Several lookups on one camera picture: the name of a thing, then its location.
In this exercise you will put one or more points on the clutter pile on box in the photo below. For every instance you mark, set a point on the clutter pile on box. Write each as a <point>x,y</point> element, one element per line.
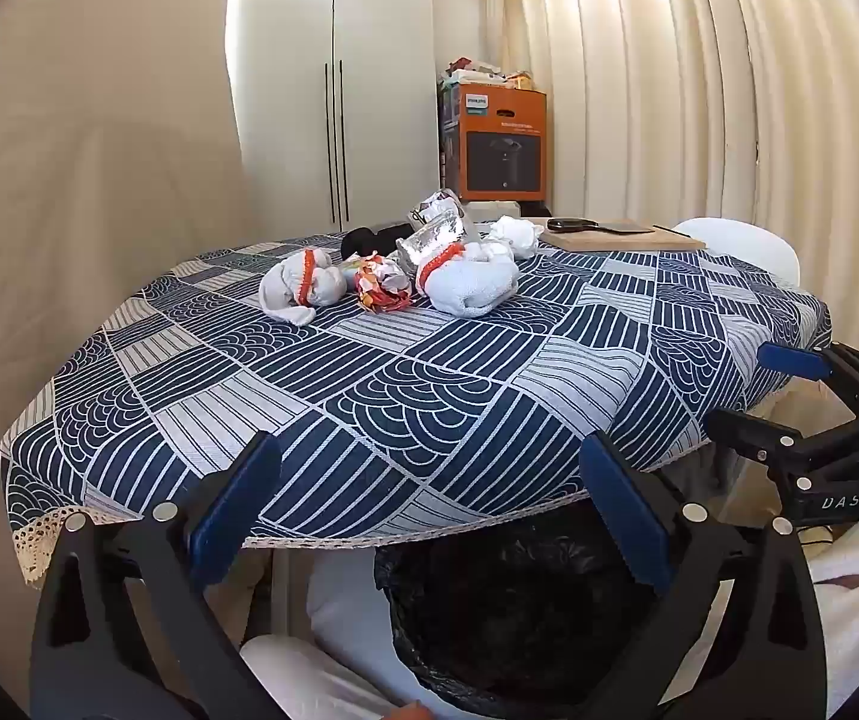
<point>474,73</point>

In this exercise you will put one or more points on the cream curtain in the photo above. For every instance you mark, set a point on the cream curtain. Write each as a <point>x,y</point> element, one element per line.
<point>662,75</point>

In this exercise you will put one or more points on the bin with black bag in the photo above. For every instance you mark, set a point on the bin with black bag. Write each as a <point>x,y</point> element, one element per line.
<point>504,615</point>

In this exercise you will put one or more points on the wooden cutting board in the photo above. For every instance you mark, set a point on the wooden cutting board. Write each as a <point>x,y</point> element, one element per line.
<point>624,240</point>

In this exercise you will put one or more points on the orange cardboard box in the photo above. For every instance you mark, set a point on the orange cardboard box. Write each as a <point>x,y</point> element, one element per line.
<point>501,142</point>

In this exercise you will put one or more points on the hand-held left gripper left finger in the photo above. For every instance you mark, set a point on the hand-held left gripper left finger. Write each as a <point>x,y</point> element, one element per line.
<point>238,510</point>

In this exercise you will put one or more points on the crushed clear plastic bottle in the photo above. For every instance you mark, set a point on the crushed clear plastic bottle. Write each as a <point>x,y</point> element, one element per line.
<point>433,240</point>

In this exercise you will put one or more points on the blue patterned tablecloth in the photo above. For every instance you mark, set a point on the blue patterned tablecloth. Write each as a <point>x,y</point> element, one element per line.
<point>414,375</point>

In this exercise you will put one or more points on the small white orange-trimmed sock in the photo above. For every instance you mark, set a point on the small white orange-trimmed sock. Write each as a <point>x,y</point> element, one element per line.
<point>302,289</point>

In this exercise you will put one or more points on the colourful wrapper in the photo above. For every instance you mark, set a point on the colourful wrapper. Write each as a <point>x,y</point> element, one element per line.
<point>377,283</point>

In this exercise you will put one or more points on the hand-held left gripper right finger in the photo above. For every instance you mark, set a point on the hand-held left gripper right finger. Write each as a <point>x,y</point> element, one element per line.
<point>624,510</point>

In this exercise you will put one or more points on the large white orange-trimmed sock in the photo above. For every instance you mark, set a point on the large white orange-trimmed sock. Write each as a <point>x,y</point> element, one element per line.
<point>474,285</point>

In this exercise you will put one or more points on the black knife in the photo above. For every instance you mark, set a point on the black knife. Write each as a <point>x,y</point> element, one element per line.
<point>572,224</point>

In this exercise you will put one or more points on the white wardrobe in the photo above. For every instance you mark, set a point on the white wardrobe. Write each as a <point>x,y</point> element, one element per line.
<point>384,90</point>

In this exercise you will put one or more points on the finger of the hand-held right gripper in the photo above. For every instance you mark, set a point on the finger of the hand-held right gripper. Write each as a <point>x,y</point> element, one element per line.
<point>744,431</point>
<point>793,362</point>

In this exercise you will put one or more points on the crumpled white tissue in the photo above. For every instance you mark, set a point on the crumpled white tissue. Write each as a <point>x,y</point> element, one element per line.
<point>516,234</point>

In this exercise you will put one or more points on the black rolled sock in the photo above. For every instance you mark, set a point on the black rolled sock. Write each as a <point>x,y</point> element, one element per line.
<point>369,238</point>

